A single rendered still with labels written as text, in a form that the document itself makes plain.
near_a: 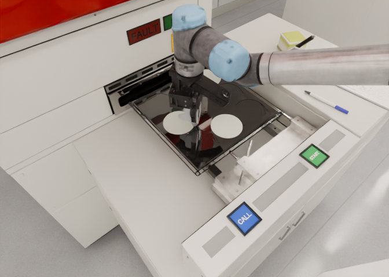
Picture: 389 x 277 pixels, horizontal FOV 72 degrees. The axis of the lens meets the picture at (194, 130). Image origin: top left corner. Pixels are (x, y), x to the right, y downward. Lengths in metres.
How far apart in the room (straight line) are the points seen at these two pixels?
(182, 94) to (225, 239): 0.37
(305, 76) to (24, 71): 0.66
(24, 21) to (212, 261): 0.63
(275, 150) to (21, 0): 0.72
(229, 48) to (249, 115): 0.39
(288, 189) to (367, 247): 1.21
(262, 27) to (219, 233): 0.86
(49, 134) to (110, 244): 0.90
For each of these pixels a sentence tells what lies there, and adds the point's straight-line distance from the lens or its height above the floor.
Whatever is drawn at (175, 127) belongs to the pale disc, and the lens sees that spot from 0.84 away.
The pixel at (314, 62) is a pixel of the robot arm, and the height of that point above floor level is 1.21.
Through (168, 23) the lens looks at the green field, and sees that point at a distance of 0.93.
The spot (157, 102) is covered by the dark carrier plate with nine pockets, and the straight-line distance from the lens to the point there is 0.93.
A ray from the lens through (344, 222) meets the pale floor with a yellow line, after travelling 1.86.
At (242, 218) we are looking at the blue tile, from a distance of 0.63.
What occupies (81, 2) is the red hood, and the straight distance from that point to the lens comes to 0.72.
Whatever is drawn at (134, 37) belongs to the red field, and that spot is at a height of 1.10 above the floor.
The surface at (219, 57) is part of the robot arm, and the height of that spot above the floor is 1.23.
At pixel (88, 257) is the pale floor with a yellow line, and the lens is 1.69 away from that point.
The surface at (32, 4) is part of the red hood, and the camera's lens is 0.69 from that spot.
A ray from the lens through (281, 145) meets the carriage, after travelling 0.86.
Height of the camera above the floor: 1.54
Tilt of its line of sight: 50 degrees down
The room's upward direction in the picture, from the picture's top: straight up
